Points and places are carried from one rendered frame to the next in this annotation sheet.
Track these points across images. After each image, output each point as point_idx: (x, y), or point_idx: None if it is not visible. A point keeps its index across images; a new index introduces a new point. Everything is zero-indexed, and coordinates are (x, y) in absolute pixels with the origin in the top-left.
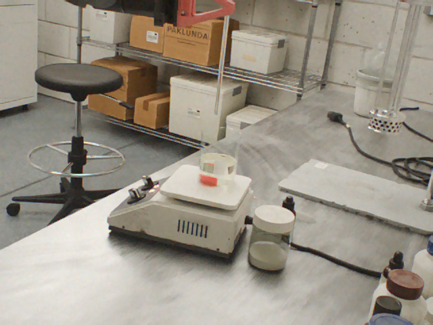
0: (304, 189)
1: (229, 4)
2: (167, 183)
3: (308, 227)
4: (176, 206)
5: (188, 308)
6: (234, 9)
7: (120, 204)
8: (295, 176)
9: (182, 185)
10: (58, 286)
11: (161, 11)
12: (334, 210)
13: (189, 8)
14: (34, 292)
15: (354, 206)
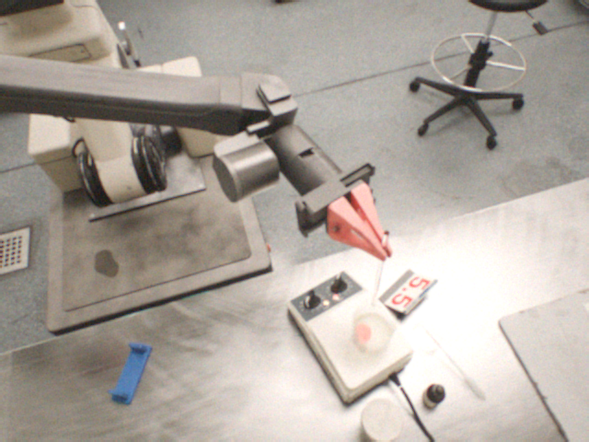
0: (524, 343)
1: (379, 253)
2: (325, 318)
3: (467, 404)
4: (318, 345)
5: (268, 439)
6: (390, 256)
7: (306, 292)
8: (537, 313)
9: (333, 330)
10: (211, 356)
11: (309, 220)
12: (528, 393)
13: (342, 228)
14: (194, 354)
15: (556, 406)
